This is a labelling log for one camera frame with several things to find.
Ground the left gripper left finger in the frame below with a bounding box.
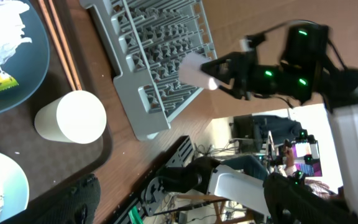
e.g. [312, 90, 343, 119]
[31, 174, 101, 224]

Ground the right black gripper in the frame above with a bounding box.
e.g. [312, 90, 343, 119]
[200, 51, 291, 100]

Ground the white cup pink inside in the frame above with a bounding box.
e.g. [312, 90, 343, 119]
[178, 52, 220, 90]

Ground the white cup green inside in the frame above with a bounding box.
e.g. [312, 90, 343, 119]
[34, 90, 107, 144]

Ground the grey dishwasher rack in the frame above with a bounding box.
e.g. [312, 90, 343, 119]
[80, 0, 216, 141]

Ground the background desk with monitors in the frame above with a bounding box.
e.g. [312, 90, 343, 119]
[226, 115, 329, 194]

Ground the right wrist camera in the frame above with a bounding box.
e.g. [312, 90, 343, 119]
[240, 33, 265, 52]

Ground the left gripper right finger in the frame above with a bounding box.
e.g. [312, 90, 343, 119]
[263, 173, 358, 224]

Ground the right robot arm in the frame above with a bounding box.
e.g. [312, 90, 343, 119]
[200, 20, 358, 223]

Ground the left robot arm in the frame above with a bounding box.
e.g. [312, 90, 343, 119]
[154, 152, 358, 223]

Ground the white tissue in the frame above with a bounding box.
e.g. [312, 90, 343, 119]
[0, 0, 32, 65]

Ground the dark blue plate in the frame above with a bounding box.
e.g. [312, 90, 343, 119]
[0, 0, 50, 113]

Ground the dark brown serving tray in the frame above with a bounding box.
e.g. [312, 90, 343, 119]
[0, 1, 112, 223]

